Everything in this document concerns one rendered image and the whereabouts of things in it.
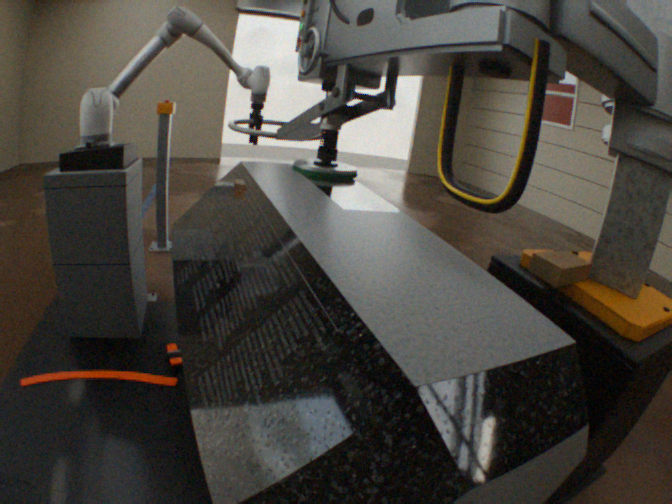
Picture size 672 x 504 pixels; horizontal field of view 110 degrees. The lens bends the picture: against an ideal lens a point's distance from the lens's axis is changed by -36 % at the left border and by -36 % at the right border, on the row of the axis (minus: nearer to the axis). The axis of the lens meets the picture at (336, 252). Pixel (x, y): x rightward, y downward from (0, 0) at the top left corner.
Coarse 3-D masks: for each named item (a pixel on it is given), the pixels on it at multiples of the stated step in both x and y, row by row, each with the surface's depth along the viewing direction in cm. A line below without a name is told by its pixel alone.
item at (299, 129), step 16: (336, 96) 90; (352, 96) 88; (368, 96) 93; (384, 96) 94; (304, 112) 119; (320, 112) 107; (368, 112) 102; (288, 128) 134; (304, 128) 127; (320, 128) 127
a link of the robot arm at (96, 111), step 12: (84, 96) 114; (96, 96) 115; (108, 96) 120; (84, 108) 114; (96, 108) 116; (108, 108) 121; (84, 120) 116; (96, 120) 118; (108, 120) 123; (84, 132) 118; (96, 132) 120; (108, 132) 126
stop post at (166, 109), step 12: (168, 108) 211; (168, 120) 216; (168, 132) 219; (168, 144) 224; (168, 156) 230; (168, 168) 235; (156, 180) 229; (156, 192) 233; (156, 204) 236; (156, 216) 239; (156, 228) 242
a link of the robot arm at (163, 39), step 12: (156, 36) 140; (168, 36) 141; (180, 36) 145; (144, 48) 138; (156, 48) 141; (132, 60) 137; (144, 60) 139; (120, 72) 136; (132, 72) 138; (120, 84) 136; (120, 96) 140
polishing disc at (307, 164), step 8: (296, 160) 119; (304, 160) 121; (312, 160) 124; (304, 168) 111; (312, 168) 109; (320, 168) 109; (328, 168) 110; (336, 168) 113; (344, 168) 115; (352, 168) 118
